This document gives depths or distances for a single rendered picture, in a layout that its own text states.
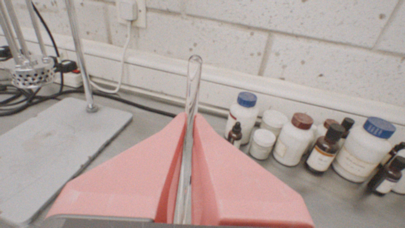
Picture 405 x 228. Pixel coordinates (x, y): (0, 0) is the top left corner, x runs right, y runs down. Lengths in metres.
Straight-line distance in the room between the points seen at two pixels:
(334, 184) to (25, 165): 0.59
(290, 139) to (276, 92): 0.15
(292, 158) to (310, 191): 0.07
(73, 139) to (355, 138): 0.57
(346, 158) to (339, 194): 0.07
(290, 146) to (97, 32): 0.61
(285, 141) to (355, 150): 0.13
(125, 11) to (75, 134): 0.33
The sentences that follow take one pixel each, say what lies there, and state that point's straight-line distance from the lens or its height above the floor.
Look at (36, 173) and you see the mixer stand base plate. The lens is 0.47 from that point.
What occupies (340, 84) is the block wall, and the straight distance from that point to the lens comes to 0.62.
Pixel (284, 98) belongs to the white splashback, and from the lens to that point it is 0.57.
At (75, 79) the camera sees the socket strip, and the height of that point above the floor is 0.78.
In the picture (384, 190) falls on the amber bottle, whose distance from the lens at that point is 0.57.
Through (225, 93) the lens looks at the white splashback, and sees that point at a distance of 0.57.
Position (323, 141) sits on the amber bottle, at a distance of 0.49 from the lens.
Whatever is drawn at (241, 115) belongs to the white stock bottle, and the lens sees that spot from 0.46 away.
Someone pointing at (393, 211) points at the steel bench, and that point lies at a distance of 0.56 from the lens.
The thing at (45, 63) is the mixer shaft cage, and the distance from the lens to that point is 0.44.
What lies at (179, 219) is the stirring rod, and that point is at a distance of 0.17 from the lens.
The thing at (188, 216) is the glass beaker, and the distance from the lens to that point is 0.21.
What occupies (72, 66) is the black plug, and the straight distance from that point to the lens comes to 0.74.
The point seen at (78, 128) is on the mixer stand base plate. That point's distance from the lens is 0.54.
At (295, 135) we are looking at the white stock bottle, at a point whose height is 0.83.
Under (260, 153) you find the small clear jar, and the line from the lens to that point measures 0.48.
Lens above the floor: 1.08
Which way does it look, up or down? 34 degrees down
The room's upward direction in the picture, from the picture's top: 8 degrees clockwise
